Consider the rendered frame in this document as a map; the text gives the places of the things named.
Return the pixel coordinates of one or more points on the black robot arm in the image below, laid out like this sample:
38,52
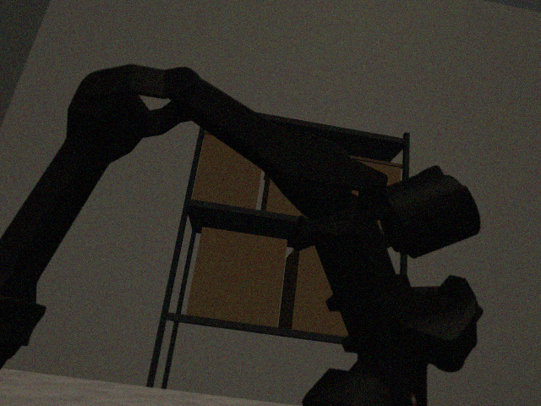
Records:
419,215

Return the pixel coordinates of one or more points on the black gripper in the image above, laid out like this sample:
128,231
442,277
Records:
374,380

